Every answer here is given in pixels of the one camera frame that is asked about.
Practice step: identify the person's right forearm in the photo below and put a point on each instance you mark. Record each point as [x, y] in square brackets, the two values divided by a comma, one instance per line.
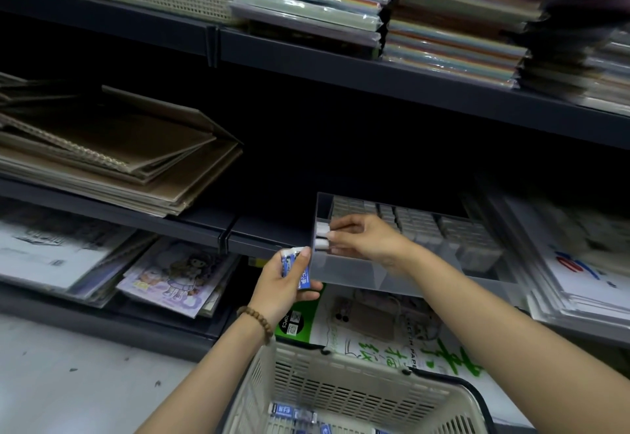
[531, 350]

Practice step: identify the purple cartoon cover book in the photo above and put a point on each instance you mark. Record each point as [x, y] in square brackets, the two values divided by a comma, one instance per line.
[172, 276]

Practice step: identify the green and white paper pack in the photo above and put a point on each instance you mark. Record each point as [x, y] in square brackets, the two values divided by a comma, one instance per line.
[295, 320]

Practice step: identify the dark metal shelf unit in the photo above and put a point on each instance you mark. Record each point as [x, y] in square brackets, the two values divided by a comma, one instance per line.
[123, 25]

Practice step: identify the pile of mixed packaged erasers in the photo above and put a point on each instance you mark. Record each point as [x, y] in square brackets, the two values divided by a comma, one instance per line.
[285, 411]

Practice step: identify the blue packaged eraser bundle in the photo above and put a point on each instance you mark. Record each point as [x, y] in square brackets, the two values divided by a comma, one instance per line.
[290, 264]

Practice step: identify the person's right hand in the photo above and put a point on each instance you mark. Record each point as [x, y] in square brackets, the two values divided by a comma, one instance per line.
[374, 239]

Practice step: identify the clear plastic divided tray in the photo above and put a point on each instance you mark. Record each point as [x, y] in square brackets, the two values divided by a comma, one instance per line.
[354, 276]

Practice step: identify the beige plastic shopping basket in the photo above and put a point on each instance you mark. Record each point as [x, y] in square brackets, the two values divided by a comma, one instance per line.
[344, 379]

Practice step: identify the person's left hand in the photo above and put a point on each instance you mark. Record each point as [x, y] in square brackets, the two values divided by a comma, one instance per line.
[275, 296]

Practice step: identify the spiral sketch pad stack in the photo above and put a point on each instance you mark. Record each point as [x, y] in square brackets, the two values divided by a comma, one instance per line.
[54, 251]

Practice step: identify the white poster paper stack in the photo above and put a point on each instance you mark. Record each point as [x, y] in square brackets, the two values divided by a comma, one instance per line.
[581, 271]

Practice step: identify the brown sketchbook stack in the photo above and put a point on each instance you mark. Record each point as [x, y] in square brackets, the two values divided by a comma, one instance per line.
[123, 153]

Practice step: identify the person's left forearm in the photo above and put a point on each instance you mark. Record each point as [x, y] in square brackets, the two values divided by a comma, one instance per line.
[197, 389]

